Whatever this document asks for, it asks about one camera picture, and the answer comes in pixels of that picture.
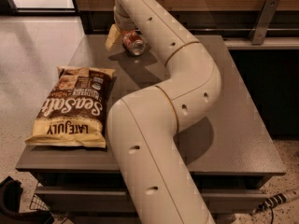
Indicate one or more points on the red coke can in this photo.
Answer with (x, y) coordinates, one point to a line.
(133, 43)

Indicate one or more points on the wire basket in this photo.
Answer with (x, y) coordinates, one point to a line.
(37, 204)

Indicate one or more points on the black object at floor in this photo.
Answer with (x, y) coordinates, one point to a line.
(10, 201)

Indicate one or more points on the right metal bracket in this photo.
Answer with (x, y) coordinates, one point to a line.
(258, 32)

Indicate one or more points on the grey cabinet drawer front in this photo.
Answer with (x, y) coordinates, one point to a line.
(118, 200)

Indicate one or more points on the Late July chips bag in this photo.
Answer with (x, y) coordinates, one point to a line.
(74, 113)

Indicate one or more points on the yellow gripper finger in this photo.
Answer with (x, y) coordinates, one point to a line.
(113, 38)

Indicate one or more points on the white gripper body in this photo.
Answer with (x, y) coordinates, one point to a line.
(125, 24)

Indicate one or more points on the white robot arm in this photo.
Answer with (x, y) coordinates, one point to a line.
(141, 125)

